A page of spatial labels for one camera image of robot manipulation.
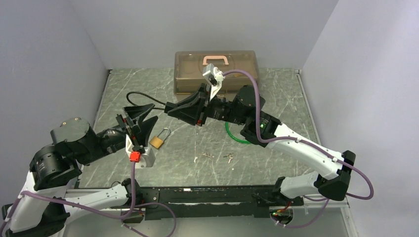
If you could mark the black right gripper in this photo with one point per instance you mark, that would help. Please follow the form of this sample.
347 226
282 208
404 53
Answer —
194 108

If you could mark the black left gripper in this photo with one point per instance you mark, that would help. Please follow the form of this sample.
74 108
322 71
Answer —
136 113

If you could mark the brass padlock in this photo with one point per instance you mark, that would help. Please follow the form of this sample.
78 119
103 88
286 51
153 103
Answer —
158 140

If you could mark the black cable lock loop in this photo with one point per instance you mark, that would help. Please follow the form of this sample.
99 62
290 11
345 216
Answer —
137 98

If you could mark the green cable lock loop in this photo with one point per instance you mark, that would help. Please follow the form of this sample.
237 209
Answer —
227 129

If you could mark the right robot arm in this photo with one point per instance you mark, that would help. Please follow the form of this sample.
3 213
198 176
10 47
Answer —
332 170

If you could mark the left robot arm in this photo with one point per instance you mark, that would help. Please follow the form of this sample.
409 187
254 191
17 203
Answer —
41 209

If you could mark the small silver key pair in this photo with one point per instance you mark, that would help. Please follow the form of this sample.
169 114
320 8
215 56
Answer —
229 156

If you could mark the translucent brown plastic toolbox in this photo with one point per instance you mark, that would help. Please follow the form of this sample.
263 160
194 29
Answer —
188 68

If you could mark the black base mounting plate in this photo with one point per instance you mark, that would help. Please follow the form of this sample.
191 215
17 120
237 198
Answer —
258 201

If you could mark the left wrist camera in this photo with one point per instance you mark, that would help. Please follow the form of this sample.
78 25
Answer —
143 157

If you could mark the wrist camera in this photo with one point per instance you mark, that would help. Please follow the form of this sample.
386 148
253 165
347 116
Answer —
143 157
214 78

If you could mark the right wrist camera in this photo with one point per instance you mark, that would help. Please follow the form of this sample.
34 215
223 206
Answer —
214 78

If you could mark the silver keys on ring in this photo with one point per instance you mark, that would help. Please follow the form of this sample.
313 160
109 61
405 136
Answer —
207 155

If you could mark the pink toolbox handle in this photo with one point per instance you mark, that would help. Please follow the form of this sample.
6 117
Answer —
210 58

